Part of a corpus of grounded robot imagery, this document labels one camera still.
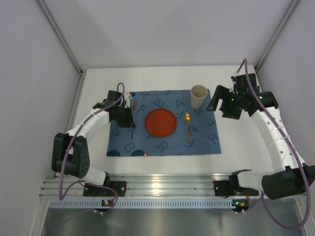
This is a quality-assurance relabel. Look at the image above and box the copper-coloured fork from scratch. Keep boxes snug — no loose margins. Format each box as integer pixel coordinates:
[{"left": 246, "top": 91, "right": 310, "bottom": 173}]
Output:
[{"left": 130, "top": 99, "right": 138, "bottom": 140}]

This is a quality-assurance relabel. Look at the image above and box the beige paper cup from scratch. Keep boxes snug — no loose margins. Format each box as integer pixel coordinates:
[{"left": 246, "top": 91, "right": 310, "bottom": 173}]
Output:
[{"left": 190, "top": 85, "right": 208, "bottom": 109}]

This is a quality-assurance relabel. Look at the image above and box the red round plastic plate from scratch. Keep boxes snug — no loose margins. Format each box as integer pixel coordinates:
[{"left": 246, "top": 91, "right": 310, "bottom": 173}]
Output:
[{"left": 144, "top": 108, "right": 177, "bottom": 138}]

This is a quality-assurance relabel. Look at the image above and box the gold ornate spoon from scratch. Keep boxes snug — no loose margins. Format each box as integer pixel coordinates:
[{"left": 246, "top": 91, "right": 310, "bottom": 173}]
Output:
[{"left": 184, "top": 113, "right": 192, "bottom": 142}]

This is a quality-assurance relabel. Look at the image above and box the blue letter-print cloth napkin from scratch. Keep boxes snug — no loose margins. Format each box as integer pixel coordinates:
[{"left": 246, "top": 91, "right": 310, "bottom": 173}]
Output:
[{"left": 107, "top": 90, "right": 221, "bottom": 157}]

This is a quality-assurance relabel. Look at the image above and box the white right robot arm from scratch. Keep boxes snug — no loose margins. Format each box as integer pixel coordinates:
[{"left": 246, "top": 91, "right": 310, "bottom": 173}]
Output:
[{"left": 206, "top": 74, "right": 315, "bottom": 200}]

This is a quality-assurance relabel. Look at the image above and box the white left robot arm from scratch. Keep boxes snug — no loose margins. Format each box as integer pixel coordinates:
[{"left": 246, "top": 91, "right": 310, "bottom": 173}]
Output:
[{"left": 52, "top": 90, "right": 135, "bottom": 185}]

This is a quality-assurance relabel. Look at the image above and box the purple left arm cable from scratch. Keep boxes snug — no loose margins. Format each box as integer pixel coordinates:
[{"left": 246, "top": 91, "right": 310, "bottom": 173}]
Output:
[{"left": 59, "top": 82, "right": 125, "bottom": 209}]

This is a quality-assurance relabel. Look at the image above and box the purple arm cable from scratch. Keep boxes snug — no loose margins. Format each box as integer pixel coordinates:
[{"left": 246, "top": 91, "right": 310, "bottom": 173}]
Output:
[
  {"left": 240, "top": 58, "right": 311, "bottom": 228},
  {"left": 59, "top": 82, "right": 125, "bottom": 209}
]

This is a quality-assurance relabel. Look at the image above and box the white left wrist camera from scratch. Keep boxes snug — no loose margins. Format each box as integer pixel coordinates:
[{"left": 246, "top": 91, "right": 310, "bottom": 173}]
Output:
[{"left": 121, "top": 91, "right": 132, "bottom": 108}]

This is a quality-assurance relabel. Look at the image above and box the aluminium front rail frame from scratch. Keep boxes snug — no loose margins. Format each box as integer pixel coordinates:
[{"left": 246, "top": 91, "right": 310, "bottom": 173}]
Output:
[{"left": 39, "top": 174, "right": 228, "bottom": 198}]

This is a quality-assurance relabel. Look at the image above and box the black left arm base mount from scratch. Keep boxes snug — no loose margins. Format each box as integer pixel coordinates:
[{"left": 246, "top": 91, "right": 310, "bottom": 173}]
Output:
[{"left": 79, "top": 180, "right": 127, "bottom": 197}]

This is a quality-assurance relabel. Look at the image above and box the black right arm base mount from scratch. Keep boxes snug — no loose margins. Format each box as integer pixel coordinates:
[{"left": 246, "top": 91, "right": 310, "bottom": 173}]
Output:
[{"left": 213, "top": 169, "right": 259, "bottom": 198}]

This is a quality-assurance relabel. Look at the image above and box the right aluminium corner post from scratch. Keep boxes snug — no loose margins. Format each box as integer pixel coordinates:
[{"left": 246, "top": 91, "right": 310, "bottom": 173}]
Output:
[{"left": 254, "top": 0, "right": 301, "bottom": 72}]

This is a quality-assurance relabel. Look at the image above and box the aluminium corner post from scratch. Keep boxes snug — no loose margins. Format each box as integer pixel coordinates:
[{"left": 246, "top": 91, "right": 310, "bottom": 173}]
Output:
[
  {"left": 35, "top": 0, "right": 83, "bottom": 74},
  {"left": 254, "top": 0, "right": 301, "bottom": 72}
]

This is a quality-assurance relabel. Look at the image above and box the perforated white cable duct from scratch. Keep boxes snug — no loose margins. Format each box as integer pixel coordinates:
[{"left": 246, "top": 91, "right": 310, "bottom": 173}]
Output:
[{"left": 49, "top": 198, "right": 249, "bottom": 209}]

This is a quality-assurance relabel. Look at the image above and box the left aluminium corner post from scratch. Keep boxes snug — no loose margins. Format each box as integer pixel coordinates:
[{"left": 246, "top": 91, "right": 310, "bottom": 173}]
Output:
[{"left": 35, "top": 0, "right": 83, "bottom": 74}]

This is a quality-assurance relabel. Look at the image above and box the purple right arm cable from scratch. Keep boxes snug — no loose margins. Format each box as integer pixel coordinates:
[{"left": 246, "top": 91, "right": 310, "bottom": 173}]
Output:
[{"left": 240, "top": 58, "right": 311, "bottom": 228}]

